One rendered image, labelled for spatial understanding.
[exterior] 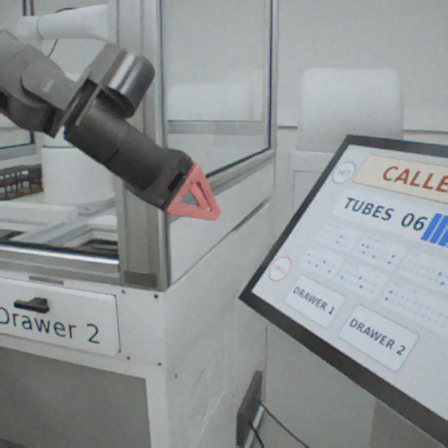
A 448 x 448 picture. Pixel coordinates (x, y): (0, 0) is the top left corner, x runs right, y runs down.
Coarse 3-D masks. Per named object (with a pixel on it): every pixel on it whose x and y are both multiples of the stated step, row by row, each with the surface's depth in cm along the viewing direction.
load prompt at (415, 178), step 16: (368, 160) 65; (384, 160) 63; (400, 160) 60; (368, 176) 63; (384, 176) 61; (400, 176) 59; (416, 176) 57; (432, 176) 55; (400, 192) 57; (416, 192) 55; (432, 192) 54
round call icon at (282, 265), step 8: (280, 256) 67; (288, 256) 66; (272, 264) 67; (280, 264) 66; (288, 264) 65; (272, 272) 66; (280, 272) 65; (288, 272) 64; (272, 280) 66; (280, 280) 64
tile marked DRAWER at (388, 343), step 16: (352, 320) 52; (368, 320) 50; (384, 320) 49; (336, 336) 52; (352, 336) 51; (368, 336) 49; (384, 336) 48; (400, 336) 47; (416, 336) 45; (368, 352) 48; (384, 352) 47; (400, 352) 45; (400, 368) 45
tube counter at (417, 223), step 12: (408, 216) 54; (420, 216) 53; (432, 216) 52; (444, 216) 51; (396, 228) 55; (408, 228) 53; (420, 228) 52; (432, 228) 51; (444, 228) 50; (420, 240) 51; (432, 240) 50; (444, 240) 49
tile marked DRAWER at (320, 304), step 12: (300, 276) 62; (300, 288) 61; (312, 288) 59; (324, 288) 58; (288, 300) 61; (300, 300) 60; (312, 300) 58; (324, 300) 57; (336, 300) 55; (300, 312) 58; (312, 312) 57; (324, 312) 56; (336, 312) 54; (324, 324) 55
